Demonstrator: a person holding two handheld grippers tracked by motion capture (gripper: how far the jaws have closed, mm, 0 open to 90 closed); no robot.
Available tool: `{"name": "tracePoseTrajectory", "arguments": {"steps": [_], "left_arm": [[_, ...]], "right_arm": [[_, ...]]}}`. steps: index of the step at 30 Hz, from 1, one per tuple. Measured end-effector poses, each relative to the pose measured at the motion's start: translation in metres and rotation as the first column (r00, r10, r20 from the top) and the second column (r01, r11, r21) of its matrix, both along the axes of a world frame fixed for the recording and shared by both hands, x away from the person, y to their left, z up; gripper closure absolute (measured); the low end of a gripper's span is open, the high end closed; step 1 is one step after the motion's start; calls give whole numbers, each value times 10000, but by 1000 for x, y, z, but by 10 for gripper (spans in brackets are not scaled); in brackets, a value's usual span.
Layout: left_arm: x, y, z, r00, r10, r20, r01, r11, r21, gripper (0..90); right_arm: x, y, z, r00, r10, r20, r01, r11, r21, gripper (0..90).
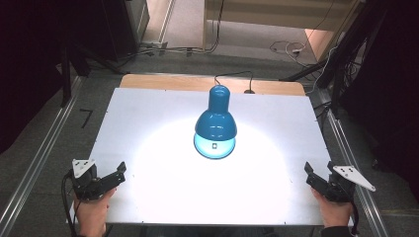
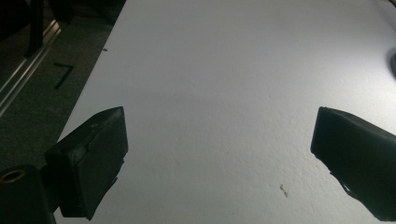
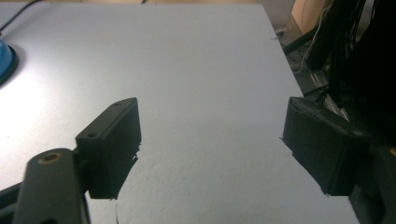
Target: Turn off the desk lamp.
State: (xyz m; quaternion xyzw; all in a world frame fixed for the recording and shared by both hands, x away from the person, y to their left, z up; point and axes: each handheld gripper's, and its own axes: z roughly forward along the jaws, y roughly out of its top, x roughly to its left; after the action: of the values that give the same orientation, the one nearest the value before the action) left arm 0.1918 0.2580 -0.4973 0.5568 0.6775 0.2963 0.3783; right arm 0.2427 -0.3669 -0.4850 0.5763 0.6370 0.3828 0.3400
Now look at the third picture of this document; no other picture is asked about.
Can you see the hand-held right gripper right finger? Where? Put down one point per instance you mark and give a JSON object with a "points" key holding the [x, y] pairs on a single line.
{"points": [[323, 149]]}

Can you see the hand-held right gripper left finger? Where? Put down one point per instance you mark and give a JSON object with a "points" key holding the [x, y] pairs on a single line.
{"points": [[110, 149]]}

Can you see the black metal stand bar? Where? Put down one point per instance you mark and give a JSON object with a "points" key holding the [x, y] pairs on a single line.
{"points": [[300, 42]]}

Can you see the blue round object black base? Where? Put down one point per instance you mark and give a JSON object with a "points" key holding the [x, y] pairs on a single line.
{"points": [[5, 60]]}

